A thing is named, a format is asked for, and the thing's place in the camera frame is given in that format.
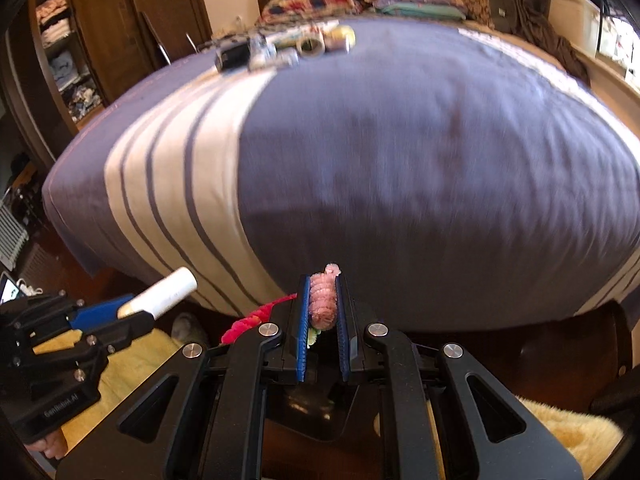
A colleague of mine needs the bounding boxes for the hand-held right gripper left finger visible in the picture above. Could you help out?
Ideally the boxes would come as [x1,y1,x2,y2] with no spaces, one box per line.
[56,275,321,480]

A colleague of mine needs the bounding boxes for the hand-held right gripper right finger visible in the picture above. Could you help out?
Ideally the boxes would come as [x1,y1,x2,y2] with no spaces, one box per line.
[335,274,585,480]

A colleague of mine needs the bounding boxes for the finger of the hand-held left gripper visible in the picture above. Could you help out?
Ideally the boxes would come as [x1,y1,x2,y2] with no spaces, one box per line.
[75,311,155,361]
[66,295,136,333]

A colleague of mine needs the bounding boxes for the pink fuzzy pipe cleaner coil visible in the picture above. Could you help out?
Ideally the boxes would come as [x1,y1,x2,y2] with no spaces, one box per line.
[308,263,344,332]

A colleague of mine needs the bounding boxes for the pink and red hair scrunchie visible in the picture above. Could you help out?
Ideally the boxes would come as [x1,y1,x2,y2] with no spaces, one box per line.
[219,294,301,347]

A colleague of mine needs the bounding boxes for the white paper tube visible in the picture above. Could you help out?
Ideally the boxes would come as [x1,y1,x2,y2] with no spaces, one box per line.
[117,266,197,321]

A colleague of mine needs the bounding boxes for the person's left hand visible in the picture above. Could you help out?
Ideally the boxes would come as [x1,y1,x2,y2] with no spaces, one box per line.
[25,430,68,461]

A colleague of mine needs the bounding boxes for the yellow fluffy rug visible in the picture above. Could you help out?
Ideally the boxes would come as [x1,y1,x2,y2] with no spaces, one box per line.
[35,327,626,466]

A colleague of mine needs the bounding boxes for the grey slipper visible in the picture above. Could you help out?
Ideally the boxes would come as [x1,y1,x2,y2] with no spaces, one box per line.
[171,311,209,347]

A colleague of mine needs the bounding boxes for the white slatted rack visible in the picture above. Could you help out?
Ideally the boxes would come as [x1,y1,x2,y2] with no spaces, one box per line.
[0,200,29,269]

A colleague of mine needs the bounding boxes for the stacks of folded clothes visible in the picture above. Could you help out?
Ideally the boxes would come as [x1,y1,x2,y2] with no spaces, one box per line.
[36,0,107,122]

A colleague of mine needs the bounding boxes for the silver foil packets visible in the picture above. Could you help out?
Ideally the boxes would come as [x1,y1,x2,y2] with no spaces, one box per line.
[248,35,301,71]

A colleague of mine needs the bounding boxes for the black box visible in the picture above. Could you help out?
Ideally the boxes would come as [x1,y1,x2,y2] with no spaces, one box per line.
[215,42,251,72]

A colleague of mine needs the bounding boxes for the clear tape roll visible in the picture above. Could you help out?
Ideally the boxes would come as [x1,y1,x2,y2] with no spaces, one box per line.
[296,35,326,59]

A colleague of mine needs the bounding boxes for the yellow roll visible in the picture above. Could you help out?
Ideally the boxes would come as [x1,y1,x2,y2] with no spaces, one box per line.
[325,25,357,54]

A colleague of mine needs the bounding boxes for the wooden wardrobe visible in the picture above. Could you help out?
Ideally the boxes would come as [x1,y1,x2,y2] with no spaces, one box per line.
[0,0,213,166]

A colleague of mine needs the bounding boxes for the long white tube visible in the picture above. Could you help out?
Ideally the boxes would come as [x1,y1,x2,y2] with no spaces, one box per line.
[265,19,341,44]

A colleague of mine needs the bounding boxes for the checkered pillow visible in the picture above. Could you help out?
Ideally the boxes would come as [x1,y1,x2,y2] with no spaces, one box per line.
[260,0,363,25]

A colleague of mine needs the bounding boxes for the teal pillow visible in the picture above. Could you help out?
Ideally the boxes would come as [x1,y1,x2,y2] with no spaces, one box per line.
[380,4,468,22]

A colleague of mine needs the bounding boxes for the brown patterned bag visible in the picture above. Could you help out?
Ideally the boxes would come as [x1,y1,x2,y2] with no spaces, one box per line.
[457,0,497,29]

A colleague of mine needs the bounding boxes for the brown hanging clothes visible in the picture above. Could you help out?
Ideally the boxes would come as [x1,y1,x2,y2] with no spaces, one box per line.
[504,0,592,83]

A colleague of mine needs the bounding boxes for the white storage box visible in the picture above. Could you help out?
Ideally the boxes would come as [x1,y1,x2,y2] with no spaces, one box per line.
[548,0,602,59]

